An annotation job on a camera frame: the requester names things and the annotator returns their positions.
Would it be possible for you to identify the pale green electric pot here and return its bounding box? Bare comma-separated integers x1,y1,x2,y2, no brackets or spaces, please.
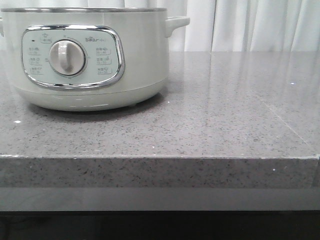
0,7,190,112

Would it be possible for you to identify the white curtain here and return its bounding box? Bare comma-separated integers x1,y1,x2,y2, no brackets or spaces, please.
0,0,320,52

